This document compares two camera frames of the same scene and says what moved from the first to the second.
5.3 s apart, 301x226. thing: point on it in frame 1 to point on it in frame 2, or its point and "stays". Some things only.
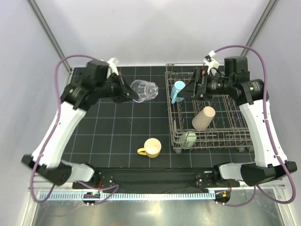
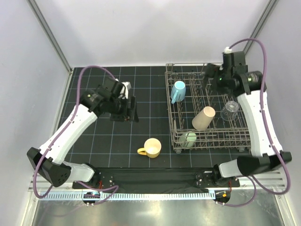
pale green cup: [187, 140] stays
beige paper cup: [202, 119] stays
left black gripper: [127, 93] to [127, 115]
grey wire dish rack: [217, 122] stays
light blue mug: [178, 86] stays
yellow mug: [152, 148] stays
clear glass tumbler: [145, 90] to [229, 112]
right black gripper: [200, 76] to [211, 70]
